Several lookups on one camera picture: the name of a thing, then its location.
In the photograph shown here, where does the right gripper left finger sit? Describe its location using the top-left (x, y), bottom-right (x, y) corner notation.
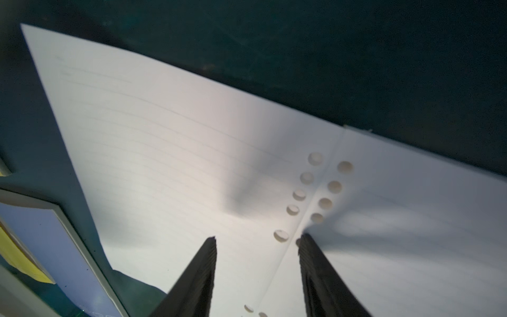
top-left (151, 236), bottom-right (217, 317)

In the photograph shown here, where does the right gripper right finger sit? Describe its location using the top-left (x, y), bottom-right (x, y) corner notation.
top-left (298, 233), bottom-right (371, 317)

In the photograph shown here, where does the small notebook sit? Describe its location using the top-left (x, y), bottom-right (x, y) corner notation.
top-left (21, 25), bottom-right (506, 316)

